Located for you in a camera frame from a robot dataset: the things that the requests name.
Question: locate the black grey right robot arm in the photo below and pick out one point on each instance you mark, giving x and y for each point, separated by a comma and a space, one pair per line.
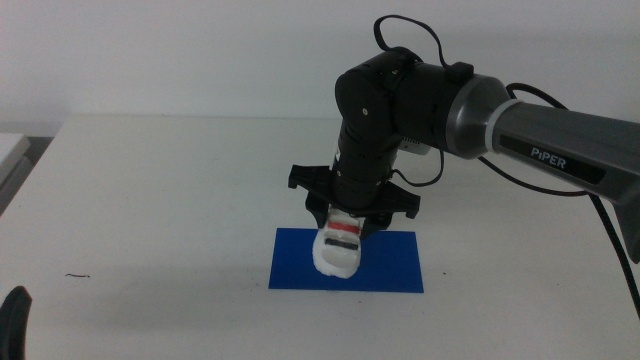
550, 135

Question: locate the white grey wrist camera box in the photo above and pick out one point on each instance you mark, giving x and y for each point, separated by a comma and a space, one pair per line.
417, 146

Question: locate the blue rectangular mat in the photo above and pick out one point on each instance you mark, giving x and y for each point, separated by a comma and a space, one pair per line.
392, 270

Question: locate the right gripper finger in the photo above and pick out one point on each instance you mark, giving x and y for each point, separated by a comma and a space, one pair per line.
318, 216
376, 225

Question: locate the thin dark thread scrap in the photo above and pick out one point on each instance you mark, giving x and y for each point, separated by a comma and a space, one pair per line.
77, 275

